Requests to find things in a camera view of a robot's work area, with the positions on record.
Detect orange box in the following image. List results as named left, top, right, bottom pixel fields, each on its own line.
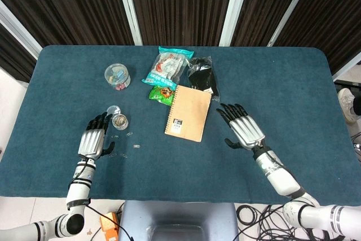
left=99, top=212, right=122, bottom=239

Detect green snack bag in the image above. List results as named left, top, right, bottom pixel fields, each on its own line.
left=148, top=85, right=176, bottom=107

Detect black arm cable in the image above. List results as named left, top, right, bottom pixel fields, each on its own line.
left=84, top=204, right=134, bottom=241

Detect black items in clear bag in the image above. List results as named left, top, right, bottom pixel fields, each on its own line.
left=187, top=56, right=222, bottom=103

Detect blue table cloth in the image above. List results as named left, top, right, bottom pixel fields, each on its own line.
left=0, top=44, right=361, bottom=205

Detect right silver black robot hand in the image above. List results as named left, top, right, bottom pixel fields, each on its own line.
left=216, top=103, right=266, bottom=151

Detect kraft spiral notebook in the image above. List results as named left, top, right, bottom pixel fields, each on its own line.
left=164, top=84, right=213, bottom=143

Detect white partition post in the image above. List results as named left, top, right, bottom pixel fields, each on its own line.
left=113, top=0, right=143, bottom=46
left=218, top=0, right=253, bottom=47
left=0, top=0, right=43, bottom=60
left=332, top=59, right=361, bottom=82
left=267, top=0, right=317, bottom=47

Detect teal snack bag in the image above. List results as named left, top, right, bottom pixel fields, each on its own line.
left=141, top=46, right=196, bottom=87

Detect clear round lid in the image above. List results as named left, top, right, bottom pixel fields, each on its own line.
left=106, top=105, right=122, bottom=118

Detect grey sneaker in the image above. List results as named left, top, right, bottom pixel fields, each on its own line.
left=337, top=88, right=358, bottom=125

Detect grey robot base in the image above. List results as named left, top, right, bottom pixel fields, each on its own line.
left=117, top=201, right=241, bottom=241

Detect black floor cable bundle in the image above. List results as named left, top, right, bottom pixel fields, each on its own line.
left=236, top=203, right=344, bottom=241

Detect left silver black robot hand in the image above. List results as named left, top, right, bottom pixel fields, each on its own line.
left=77, top=112, right=115, bottom=161

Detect small clip container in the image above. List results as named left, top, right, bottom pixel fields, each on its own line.
left=111, top=114, right=129, bottom=132

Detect clear jar of binder clips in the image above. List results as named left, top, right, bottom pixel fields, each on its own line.
left=104, top=63, right=131, bottom=92

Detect dark brown partition panel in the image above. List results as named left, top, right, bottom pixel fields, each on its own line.
left=274, top=0, right=361, bottom=76
left=126, top=0, right=236, bottom=47
left=0, top=23, right=38, bottom=84
left=0, top=0, right=135, bottom=47
left=230, top=0, right=309, bottom=47

